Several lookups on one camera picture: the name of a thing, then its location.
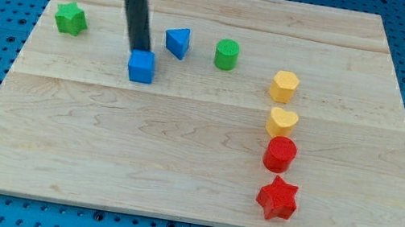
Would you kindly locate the green cylinder block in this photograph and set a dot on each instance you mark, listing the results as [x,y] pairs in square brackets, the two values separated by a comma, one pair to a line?
[226,55]

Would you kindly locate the red cylinder block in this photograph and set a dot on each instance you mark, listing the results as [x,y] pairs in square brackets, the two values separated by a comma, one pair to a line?
[280,152]

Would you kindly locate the green star block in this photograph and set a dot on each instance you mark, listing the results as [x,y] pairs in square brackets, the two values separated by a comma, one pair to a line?
[70,19]

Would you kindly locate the red star block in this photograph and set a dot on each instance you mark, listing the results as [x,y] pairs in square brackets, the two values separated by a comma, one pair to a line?
[277,199]

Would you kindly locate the yellow heart block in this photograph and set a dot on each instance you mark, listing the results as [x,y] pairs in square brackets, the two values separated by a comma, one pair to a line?
[281,122]

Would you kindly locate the blue cube block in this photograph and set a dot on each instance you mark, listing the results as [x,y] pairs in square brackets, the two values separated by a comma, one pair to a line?
[141,66]

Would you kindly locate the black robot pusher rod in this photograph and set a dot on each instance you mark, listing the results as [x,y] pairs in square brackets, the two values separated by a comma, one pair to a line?
[138,27]

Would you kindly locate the blue triangle block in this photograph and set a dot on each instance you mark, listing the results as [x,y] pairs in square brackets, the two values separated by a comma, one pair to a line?
[177,41]

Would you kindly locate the yellow hexagon block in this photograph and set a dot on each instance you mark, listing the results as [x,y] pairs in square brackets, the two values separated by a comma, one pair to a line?
[283,86]

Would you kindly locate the light wooden board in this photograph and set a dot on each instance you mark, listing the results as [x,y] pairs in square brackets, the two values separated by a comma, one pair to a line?
[188,147]

